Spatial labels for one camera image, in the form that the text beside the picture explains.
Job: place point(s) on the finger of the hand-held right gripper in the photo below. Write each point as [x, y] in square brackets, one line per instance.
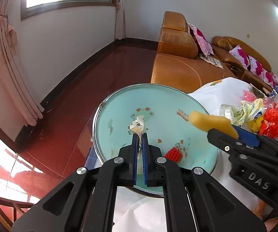
[247, 137]
[222, 140]

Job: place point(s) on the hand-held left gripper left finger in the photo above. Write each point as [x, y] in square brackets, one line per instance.
[135, 156]

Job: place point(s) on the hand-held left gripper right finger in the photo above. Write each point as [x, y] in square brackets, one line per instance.
[145, 158]

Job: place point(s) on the yellow sponge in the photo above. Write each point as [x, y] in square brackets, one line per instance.
[211, 123]

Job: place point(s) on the red plastic bag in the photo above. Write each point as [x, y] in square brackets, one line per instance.
[272, 122]

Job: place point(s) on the white paper wrapper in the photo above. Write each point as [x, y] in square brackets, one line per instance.
[137, 125]

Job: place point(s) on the light green enamel basin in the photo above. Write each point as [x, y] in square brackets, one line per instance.
[163, 106]

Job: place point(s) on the silver foil wrapper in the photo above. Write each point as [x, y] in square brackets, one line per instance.
[227, 112]

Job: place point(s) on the red foam fruit net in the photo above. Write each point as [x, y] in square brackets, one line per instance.
[174, 155]

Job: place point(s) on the crumpled white yellow wrapper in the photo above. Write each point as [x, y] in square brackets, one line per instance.
[251, 108]

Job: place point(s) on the pink plastic wrapper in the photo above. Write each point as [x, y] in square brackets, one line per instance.
[249, 95]

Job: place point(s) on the white printed tablecloth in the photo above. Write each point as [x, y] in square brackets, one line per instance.
[228, 89]

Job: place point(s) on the pink floral pillow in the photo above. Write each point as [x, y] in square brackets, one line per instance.
[240, 55]
[268, 77]
[257, 65]
[200, 37]

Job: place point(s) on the checkered cloth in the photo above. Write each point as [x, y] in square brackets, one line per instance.
[212, 61]

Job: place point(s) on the orange leather sofa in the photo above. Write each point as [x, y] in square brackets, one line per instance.
[235, 41]
[177, 70]

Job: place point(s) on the pink curtain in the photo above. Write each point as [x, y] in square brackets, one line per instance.
[121, 12]
[11, 77]

